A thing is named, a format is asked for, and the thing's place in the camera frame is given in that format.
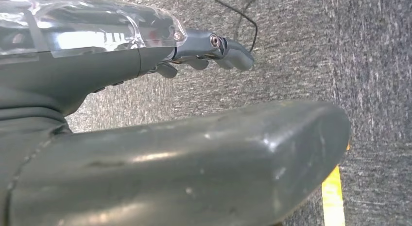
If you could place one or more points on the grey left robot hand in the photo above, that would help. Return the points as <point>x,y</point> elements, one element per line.
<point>193,169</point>

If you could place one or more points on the yellow floor tape strip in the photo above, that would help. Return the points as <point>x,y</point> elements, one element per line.
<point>333,202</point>

